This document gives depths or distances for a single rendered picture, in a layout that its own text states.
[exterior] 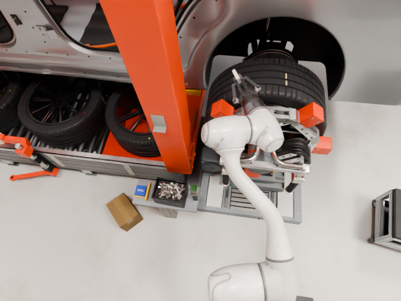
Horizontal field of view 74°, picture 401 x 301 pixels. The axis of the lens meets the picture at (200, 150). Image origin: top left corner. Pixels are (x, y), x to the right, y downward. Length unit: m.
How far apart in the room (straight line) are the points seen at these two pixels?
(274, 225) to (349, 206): 1.50
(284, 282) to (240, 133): 0.54
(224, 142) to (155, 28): 0.41
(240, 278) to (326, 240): 1.38
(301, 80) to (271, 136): 0.51
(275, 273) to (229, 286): 0.17
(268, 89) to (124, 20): 0.71
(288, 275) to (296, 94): 0.76
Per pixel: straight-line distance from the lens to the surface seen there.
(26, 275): 2.57
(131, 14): 0.85
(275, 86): 1.30
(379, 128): 2.94
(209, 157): 1.93
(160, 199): 1.69
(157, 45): 0.89
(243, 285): 1.03
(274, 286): 1.06
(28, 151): 2.32
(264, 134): 0.95
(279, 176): 2.19
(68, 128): 2.23
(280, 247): 1.04
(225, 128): 0.91
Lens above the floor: 2.15
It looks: 63 degrees down
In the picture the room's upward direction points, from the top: 6 degrees counter-clockwise
